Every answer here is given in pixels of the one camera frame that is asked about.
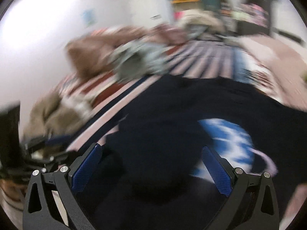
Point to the beige crumpled garment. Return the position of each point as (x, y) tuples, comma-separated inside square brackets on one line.
[(55, 115)]

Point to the striped pink navy blanket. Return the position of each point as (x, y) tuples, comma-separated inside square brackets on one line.
[(195, 59)]

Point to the light blue wall poster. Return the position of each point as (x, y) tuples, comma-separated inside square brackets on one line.
[(88, 17)]

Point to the pile of light clothes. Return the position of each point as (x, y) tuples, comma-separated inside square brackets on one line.
[(195, 22)]

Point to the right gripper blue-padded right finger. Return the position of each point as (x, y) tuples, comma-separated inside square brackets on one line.
[(219, 169)]

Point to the grey-green crumpled garment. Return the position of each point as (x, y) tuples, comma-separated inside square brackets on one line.
[(136, 59)]

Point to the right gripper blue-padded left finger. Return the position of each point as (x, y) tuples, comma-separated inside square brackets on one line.
[(83, 167)]

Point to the dark navy garment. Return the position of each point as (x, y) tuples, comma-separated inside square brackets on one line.
[(149, 176)]

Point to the pink-brown crumpled duvet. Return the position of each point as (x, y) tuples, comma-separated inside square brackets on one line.
[(89, 55)]

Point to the pink ribbed quilt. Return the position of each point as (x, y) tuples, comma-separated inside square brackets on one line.
[(286, 61)]

